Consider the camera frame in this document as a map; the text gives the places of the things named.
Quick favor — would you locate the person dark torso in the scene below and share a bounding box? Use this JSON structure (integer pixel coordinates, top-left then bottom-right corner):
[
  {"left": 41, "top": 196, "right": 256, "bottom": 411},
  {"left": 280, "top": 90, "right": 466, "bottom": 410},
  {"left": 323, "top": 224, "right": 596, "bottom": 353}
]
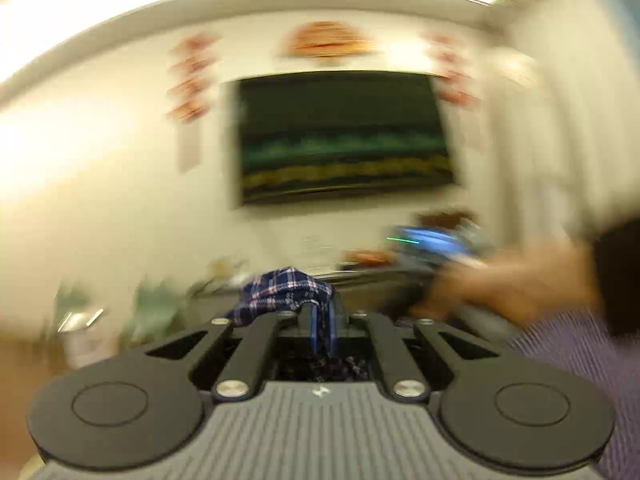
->
[{"left": 499, "top": 213, "right": 640, "bottom": 480}]

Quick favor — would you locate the red wall decoration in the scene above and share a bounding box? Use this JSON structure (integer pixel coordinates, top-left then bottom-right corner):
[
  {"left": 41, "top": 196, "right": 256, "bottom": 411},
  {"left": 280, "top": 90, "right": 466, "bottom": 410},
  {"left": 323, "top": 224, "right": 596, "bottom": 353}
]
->
[{"left": 282, "top": 21, "right": 375, "bottom": 63}]

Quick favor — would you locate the person right hand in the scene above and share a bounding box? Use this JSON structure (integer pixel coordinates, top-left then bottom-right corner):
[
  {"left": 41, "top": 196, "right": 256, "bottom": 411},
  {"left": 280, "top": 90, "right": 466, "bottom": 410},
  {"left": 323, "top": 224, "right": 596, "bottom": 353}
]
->
[{"left": 410, "top": 240, "right": 603, "bottom": 327}]

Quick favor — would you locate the dark framed wall picture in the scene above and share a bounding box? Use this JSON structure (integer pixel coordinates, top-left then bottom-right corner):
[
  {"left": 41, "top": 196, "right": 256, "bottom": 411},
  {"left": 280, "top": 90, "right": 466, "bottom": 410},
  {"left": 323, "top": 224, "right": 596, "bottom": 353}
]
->
[{"left": 232, "top": 70, "right": 457, "bottom": 206}]

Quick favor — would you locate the blue plaid shirt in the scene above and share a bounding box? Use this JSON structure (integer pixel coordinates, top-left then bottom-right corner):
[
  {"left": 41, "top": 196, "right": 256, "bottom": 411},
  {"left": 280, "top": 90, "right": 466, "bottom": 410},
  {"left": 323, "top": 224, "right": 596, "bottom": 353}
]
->
[{"left": 226, "top": 265, "right": 371, "bottom": 382}]

